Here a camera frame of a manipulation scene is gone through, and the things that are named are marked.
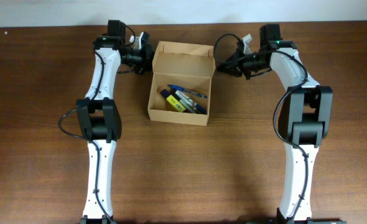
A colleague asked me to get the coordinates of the cardboard box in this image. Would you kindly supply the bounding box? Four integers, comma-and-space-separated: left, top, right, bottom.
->
147, 41, 215, 126

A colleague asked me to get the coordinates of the blue pen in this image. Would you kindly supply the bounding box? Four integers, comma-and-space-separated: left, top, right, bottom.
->
167, 84, 208, 98

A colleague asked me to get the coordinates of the black whiteboard marker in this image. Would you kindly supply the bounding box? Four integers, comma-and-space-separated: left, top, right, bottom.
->
170, 89, 196, 114

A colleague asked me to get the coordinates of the yellow highlighter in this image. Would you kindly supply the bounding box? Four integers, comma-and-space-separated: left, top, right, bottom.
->
160, 89, 187, 113

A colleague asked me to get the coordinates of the blue whiteboard marker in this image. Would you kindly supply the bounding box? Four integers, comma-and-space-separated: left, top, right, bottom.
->
175, 90, 207, 114

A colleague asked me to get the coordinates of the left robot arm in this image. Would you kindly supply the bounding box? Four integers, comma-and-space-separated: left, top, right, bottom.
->
76, 20, 154, 223

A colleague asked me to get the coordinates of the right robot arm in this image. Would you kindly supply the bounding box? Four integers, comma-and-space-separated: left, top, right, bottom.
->
215, 24, 333, 223

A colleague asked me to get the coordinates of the right black cable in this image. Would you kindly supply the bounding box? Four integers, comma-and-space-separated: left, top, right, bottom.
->
213, 33, 310, 224

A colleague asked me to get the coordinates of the black cable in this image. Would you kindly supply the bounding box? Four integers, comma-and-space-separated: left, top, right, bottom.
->
213, 33, 310, 224
57, 23, 137, 224

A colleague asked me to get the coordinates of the left black cable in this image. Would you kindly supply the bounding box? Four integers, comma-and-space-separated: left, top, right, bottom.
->
57, 23, 137, 224

